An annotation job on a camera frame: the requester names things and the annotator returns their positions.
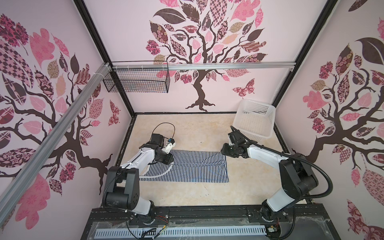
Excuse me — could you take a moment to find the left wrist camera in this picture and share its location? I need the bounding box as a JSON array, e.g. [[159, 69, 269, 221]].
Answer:
[[149, 134, 176, 154]]

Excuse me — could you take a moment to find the white plastic laundry basket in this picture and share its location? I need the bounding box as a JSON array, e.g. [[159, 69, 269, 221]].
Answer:
[[233, 99, 276, 142]]

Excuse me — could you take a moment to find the white slotted cable duct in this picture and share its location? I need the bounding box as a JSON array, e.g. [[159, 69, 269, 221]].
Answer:
[[93, 226, 267, 240]]

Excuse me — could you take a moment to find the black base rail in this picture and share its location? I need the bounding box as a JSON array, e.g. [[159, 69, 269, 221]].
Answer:
[[86, 204, 329, 227]]

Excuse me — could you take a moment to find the left aluminium rail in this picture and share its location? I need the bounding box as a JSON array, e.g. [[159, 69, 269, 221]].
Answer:
[[1, 63, 111, 224]]

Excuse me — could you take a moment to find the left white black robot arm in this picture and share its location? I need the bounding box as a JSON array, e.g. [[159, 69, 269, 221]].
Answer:
[[101, 143, 176, 220]]

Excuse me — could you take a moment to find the aluminium rail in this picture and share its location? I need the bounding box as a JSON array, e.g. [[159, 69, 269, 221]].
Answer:
[[1, 63, 111, 224], [111, 61, 297, 72]]

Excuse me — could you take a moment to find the left thin black cable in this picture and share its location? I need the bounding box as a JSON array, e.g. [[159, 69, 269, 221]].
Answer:
[[150, 122, 176, 139]]

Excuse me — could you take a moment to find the back aluminium rail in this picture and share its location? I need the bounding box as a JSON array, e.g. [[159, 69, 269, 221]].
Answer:
[[111, 61, 297, 72]]

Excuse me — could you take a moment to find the black wire mesh basket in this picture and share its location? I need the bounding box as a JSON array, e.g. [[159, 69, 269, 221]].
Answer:
[[103, 60, 171, 94]]

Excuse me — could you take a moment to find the right black corrugated cable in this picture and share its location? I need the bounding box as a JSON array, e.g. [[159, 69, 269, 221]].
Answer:
[[230, 125, 334, 200]]

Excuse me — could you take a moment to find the blue white striped tank top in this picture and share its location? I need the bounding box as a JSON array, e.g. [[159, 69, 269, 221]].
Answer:
[[140, 150, 229, 184]]

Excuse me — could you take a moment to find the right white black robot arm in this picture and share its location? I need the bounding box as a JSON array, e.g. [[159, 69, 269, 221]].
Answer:
[[221, 126, 319, 222]]

